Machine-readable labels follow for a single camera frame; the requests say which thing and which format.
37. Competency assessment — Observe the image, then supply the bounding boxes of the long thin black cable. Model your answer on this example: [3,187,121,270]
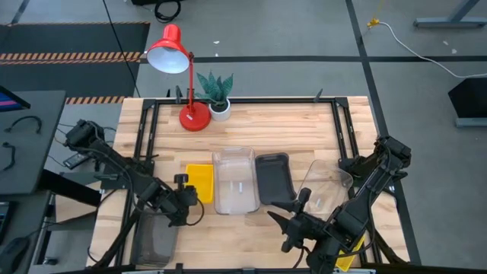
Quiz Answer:
[102,0,141,98]

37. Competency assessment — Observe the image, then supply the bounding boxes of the black curved cable piece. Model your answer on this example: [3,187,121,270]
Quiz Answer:
[3,115,43,134]
[2,142,16,171]

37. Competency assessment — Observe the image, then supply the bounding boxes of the black metal table frame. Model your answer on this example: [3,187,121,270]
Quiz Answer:
[91,94,410,274]

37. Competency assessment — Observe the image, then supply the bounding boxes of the red desk lamp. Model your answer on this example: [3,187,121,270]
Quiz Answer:
[146,23,212,132]

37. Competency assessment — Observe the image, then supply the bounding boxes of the clear plastic bin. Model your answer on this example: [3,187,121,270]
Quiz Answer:
[212,146,262,215]
[296,159,354,221]

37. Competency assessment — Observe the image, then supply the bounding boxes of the grey metal table leg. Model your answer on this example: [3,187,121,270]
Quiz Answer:
[413,0,487,30]

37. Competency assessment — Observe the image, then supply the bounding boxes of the black side desk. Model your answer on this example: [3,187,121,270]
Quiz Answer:
[0,90,68,195]

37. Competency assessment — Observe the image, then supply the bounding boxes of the white floor cable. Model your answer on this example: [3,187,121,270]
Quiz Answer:
[378,21,487,79]

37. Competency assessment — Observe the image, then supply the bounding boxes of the black hazard-striped floor mat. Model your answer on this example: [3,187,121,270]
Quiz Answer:
[0,21,151,104]

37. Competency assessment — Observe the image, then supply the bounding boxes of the green plant in white pot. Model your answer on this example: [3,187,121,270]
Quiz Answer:
[195,71,234,122]

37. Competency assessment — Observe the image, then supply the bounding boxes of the black floor box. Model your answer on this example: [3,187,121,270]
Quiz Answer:
[447,77,487,127]

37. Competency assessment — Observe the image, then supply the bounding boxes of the computer monitor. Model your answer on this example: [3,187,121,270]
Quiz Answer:
[0,85,31,113]

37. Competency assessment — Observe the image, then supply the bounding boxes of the coiled black cable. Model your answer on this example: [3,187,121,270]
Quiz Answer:
[154,0,183,23]

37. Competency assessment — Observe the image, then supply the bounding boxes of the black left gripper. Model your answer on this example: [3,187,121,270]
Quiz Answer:
[151,174,199,226]

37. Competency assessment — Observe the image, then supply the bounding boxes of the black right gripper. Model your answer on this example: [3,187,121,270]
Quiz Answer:
[267,187,336,253]

